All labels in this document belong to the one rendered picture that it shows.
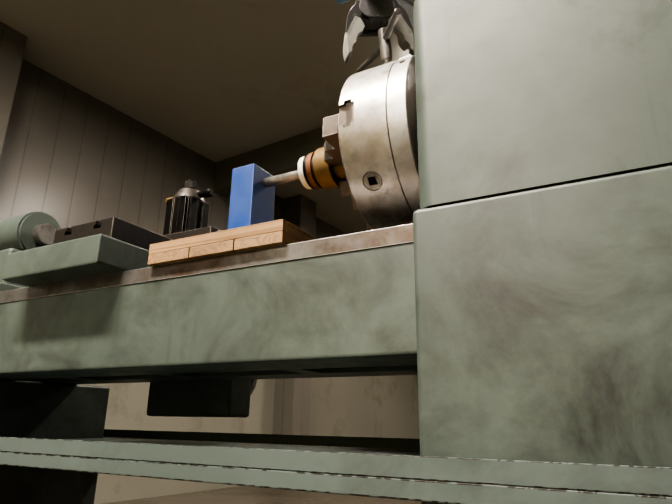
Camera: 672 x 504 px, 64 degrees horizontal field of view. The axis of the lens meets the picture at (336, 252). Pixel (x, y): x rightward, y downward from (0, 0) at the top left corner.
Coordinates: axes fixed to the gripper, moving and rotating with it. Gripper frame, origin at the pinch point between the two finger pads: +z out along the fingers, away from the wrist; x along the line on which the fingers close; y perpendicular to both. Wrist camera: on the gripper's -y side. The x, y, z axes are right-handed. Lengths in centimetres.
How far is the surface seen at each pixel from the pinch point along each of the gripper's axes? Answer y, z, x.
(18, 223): 55, 17, 91
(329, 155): -1.9, 19.3, 12.8
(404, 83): -19.6, 13.4, 2.3
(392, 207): -12.6, 32.0, 4.7
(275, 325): -15, 49, 26
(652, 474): -57, 64, -3
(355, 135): -15.5, 20.2, 10.3
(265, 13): 231, -144, 9
